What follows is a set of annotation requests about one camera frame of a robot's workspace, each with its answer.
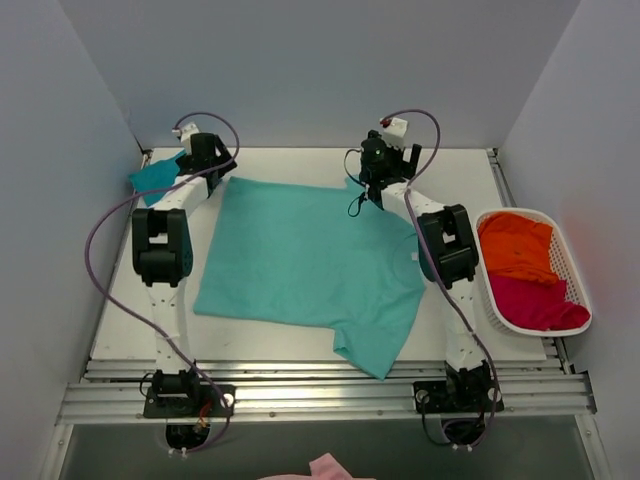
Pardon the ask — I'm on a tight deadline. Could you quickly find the mint green t-shirt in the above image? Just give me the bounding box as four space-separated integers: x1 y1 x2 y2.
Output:
193 177 425 380

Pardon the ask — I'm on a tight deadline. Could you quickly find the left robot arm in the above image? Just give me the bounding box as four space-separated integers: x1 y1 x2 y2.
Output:
132 131 236 377

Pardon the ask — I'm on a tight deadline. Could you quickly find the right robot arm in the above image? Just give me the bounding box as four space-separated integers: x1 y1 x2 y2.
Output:
358 130 484 372

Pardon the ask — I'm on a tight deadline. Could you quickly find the folded teal t-shirt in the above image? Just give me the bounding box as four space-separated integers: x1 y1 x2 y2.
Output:
129 151 185 192

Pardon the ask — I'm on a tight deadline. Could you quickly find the orange t-shirt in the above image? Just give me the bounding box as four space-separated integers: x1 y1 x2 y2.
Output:
478 212 559 286

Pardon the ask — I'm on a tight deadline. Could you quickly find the white plastic laundry basket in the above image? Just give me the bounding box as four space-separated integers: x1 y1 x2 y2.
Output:
475 208 592 337

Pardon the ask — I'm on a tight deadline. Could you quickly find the magenta t-shirt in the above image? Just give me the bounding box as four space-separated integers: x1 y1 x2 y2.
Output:
489 274 591 331

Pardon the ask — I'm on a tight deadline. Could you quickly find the pink cloth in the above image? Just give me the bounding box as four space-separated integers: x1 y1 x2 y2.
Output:
309 453 352 480

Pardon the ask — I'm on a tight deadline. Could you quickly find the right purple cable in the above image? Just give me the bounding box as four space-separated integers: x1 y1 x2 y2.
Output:
379 108 502 446

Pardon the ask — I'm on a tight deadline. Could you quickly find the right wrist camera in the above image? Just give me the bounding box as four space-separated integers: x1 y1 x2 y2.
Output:
380 117 409 150

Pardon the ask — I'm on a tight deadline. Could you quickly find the black thin cable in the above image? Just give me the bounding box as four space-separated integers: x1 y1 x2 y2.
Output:
342 147 374 219

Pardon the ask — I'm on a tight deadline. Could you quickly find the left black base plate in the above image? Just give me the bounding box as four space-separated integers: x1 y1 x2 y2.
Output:
142 384 236 419

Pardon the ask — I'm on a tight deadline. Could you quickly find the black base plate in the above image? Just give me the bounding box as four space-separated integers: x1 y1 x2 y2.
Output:
142 384 236 419
412 380 494 414

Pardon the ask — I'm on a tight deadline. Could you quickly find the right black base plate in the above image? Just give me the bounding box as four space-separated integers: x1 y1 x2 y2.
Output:
412 380 494 414

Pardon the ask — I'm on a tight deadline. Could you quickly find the aluminium rail frame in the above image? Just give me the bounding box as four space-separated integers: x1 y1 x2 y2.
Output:
39 147 616 480

